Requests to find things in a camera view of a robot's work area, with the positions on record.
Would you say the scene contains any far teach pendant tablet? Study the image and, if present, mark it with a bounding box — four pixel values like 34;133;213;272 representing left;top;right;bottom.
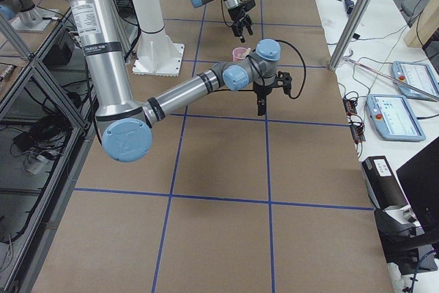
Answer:
392;61;438;97

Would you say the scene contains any aluminium frame post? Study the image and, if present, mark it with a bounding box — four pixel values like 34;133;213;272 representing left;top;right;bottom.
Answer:
328;0;370;71

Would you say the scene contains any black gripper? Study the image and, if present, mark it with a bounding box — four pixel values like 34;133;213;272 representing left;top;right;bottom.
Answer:
252;71;293;116
226;0;256;42

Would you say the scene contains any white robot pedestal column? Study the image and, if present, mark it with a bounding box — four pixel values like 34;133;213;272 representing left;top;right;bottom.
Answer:
132;0;185;77

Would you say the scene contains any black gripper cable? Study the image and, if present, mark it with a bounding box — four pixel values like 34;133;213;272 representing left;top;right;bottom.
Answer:
248;39;307;100

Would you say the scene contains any pink mesh pen holder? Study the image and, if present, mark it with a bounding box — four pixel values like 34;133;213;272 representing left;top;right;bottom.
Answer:
232;47;249;62

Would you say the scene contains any near teach pendant tablet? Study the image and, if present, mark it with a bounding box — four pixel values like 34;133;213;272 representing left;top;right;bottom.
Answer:
366;94;426;142

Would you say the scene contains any teach pendant tablet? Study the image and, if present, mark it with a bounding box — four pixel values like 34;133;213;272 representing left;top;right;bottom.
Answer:
366;94;426;142
392;61;438;97

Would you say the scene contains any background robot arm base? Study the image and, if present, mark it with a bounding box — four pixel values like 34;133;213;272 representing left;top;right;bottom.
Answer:
1;0;51;32

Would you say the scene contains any black monitor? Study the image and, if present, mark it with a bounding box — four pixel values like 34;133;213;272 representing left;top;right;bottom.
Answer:
396;138;438;231

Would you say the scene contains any black box with label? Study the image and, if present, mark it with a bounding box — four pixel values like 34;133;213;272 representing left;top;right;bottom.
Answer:
361;156;408;211

